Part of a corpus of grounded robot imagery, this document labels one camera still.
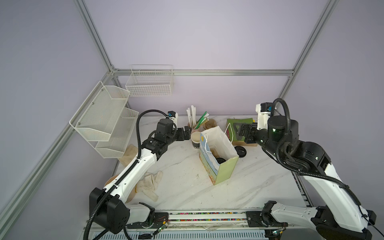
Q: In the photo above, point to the single brown pulp cup carrier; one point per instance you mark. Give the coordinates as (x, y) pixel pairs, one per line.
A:
(215, 153)

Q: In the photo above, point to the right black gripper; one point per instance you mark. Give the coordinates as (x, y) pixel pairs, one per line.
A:
(246, 128)

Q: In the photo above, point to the stacked paper coffee cup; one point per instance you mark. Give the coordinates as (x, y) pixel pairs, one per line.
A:
(195, 138)

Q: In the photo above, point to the green paper gift bag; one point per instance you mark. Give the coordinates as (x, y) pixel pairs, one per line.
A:
(215, 138)

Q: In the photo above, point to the cardboard napkin box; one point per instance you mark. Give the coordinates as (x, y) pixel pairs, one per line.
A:
(243, 144)

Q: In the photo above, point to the white mesh two-tier shelf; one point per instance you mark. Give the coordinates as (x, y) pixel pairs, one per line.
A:
(105, 121)

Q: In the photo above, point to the aluminium frame rail base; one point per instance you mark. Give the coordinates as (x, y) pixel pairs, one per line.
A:
(206, 225)

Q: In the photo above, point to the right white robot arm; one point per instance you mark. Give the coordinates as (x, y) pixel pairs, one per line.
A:
(342, 217)

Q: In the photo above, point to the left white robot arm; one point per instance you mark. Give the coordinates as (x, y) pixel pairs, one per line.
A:
(107, 205)

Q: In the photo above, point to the green napkin stack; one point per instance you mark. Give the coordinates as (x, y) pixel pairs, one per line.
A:
(233, 127)

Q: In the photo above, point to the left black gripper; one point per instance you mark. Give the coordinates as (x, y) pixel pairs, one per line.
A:
(181, 137)

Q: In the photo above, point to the white wire basket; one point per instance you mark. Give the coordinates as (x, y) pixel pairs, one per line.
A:
(150, 80)

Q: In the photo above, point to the brown pulp cup carriers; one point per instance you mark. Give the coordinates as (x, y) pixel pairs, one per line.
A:
(210, 123)

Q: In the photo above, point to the paper bowl with greens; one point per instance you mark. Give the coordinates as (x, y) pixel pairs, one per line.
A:
(109, 180)

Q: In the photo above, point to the black plastic cup lid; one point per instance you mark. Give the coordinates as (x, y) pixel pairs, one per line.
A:
(220, 160)

